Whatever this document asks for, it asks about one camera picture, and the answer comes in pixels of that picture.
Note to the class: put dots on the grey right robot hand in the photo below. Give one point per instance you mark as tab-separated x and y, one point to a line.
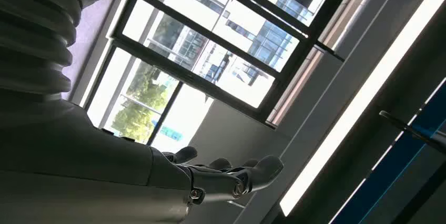
76	166

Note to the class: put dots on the black framed window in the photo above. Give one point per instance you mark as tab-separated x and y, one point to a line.
209	37

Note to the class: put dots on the white light strip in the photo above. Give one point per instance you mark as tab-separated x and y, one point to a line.
352	107

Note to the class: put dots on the blue panel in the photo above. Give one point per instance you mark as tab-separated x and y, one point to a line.
393	159

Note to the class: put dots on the thin dark rod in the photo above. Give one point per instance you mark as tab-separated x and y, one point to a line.
414	132

